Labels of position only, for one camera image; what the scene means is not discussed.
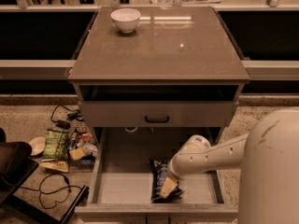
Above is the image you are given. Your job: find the open lower grey drawer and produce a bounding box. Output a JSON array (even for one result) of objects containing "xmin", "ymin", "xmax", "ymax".
[{"xmin": 76, "ymin": 127, "xmax": 237, "ymax": 224}]

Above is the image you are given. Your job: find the white ceramic bowl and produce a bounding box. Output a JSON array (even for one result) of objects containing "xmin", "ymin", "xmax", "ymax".
[{"xmin": 110, "ymin": 8, "xmax": 141, "ymax": 33}]

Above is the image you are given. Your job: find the white plate on floor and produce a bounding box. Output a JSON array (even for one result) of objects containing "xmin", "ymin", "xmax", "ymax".
[{"xmin": 29, "ymin": 136, "xmax": 46, "ymax": 156}]

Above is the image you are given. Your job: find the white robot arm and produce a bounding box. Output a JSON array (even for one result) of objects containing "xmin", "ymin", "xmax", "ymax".
[{"xmin": 160, "ymin": 107, "xmax": 299, "ymax": 224}]

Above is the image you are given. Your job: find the yellow sponge on floor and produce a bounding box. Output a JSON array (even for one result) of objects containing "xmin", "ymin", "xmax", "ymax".
[{"xmin": 69, "ymin": 147, "xmax": 88, "ymax": 161}]

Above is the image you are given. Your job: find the closed grey drawer black handle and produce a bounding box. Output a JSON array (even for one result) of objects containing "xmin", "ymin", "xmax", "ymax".
[{"xmin": 78, "ymin": 101, "xmax": 238, "ymax": 127}]

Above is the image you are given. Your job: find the grey drawer cabinet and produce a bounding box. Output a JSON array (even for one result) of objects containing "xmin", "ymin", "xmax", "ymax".
[{"xmin": 67, "ymin": 6, "xmax": 251, "ymax": 224}]

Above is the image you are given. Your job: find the black cable on floor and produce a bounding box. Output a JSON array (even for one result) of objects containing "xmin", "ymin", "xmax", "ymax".
[{"xmin": 20, "ymin": 173, "xmax": 83, "ymax": 210}]

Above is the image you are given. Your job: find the yellow chip bag on floor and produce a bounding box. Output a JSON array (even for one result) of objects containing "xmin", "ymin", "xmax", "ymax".
[{"xmin": 40, "ymin": 161, "xmax": 69, "ymax": 173}]

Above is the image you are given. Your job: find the black power adapter cable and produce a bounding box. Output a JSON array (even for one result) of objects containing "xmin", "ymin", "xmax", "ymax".
[{"xmin": 50, "ymin": 105, "xmax": 84, "ymax": 131}]

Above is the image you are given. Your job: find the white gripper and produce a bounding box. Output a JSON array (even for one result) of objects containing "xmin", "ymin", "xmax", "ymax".
[{"xmin": 159, "ymin": 135, "xmax": 211, "ymax": 199}]

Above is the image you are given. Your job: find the blue chip bag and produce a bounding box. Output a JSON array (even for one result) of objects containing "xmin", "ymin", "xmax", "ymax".
[{"xmin": 149, "ymin": 158, "xmax": 185, "ymax": 202}]

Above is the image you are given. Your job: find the blue can on floor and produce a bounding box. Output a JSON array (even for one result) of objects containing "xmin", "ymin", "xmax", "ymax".
[{"xmin": 67, "ymin": 132, "xmax": 78, "ymax": 150}]

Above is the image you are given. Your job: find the green chip bag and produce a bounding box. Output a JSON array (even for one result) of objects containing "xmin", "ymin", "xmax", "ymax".
[{"xmin": 42, "ymin": 129, "xmax": 68, "ymax": 161}]

